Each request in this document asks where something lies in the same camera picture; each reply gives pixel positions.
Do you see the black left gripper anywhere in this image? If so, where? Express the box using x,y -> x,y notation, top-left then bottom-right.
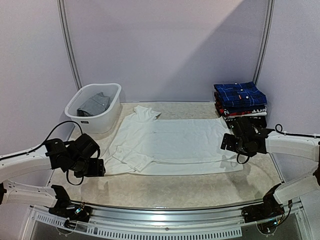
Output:
69,156 -> 106,178

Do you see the blue plaid shirt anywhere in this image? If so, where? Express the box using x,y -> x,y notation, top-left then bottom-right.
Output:
213,81 -> 268,108

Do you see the white cloth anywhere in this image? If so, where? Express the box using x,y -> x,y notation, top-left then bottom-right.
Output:
103,105 -> 243,176

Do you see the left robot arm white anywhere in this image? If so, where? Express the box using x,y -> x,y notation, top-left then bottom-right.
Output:
0,133 -> 105,217

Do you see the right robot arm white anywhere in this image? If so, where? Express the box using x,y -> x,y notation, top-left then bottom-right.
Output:
220,117 -> 320,218

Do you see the white plastic laundry basket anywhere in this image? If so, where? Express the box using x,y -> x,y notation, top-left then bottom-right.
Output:
64,83 -> 122,134

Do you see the white folded garment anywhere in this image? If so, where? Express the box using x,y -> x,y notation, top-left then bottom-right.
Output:
222,111 -> 267,118

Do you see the red black folded garment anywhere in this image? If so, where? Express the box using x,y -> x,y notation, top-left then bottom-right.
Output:
214,92 -> 267,116

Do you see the grey folded garment in basket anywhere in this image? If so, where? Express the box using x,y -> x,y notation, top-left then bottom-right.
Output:
76,92 -> 110,117

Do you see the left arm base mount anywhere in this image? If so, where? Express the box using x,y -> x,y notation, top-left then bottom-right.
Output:
48,184 -> 93,228

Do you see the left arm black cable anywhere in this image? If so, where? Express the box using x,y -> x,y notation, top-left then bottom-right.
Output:
0,120 -> 87,186

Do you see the aluminium front rail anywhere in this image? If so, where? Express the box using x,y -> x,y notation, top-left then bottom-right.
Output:
23,192 -> 307,240

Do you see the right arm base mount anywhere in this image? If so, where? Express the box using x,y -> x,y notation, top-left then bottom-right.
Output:
241,183 -> 293,236

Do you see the left wall aluminium profile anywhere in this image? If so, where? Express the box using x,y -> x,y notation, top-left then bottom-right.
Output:
57,0 -> 82,90

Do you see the wall aluminium profile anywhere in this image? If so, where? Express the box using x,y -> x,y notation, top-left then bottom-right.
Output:
252,0 -> 275,86
57,0 -> 82,90

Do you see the right wall aluminium profile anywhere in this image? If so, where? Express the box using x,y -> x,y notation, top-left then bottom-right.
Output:
252,0 -> 275,86

